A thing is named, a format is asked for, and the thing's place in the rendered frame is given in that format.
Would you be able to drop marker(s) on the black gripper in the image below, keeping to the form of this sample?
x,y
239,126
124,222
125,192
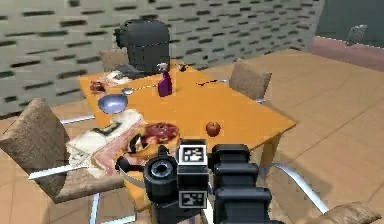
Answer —
x,y
161,173

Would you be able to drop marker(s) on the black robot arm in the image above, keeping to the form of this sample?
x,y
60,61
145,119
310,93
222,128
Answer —
x,y
233,186

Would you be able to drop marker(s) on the brown fabric chair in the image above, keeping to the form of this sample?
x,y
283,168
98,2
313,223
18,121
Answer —
x,y
33,140
113,59
250,80
346,213

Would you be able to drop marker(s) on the pink cloth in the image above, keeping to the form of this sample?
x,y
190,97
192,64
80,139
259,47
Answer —
x,y
110,155

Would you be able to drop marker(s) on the blue grey bowl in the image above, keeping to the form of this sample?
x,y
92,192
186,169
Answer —
x,y
112,104

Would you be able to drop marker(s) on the silver spoon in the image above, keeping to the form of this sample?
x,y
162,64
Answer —
x,y
127,90

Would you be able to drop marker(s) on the purple spray bottle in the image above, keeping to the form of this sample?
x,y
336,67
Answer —
x,y
165,85

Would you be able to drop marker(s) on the red apple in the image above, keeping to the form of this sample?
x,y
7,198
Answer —
x,y
212,129

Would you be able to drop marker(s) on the orange wooden table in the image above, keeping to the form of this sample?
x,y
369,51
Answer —
x,y
200,110

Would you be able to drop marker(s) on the dark grey cloth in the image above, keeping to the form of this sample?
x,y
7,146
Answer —
x,y
128,70

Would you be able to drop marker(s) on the small dark shaker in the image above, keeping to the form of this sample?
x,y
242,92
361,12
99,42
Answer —
x,y
182,67

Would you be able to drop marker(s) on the thin black knife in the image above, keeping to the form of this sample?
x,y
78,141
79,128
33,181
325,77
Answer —
x,y
206,82

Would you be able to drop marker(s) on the black coffee machine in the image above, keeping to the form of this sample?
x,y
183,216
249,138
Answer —
x,y
146,45

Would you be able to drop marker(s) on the grey statue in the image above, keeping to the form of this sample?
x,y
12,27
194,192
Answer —
x,y
356,34

